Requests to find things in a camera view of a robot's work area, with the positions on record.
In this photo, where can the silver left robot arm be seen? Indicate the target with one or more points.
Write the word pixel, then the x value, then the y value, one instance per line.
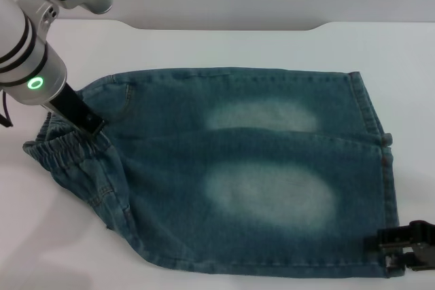
pixel 30 66

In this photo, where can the blue denim shorts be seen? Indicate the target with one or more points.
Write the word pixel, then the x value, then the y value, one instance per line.
pixel 238 154

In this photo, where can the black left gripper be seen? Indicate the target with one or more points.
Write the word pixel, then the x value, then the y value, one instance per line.
pixel 74 110

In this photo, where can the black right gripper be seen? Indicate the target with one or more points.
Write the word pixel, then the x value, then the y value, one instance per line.
pixel 423 239

